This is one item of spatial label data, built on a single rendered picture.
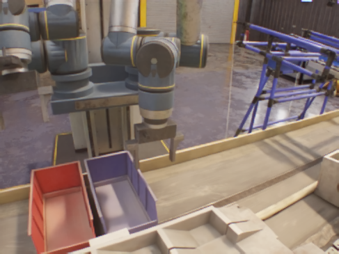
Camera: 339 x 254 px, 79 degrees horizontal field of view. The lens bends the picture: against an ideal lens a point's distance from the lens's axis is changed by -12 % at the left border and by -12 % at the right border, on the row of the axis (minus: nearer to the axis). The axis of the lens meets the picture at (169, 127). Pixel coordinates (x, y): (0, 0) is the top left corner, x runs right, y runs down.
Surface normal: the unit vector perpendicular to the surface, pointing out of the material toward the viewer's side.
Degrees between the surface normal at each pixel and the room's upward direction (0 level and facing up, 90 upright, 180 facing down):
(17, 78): 65
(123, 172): 88
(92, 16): 90
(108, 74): 90
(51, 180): 88
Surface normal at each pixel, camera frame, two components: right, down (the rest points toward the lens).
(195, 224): 0.43, 0.28
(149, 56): -0.11, 0.41
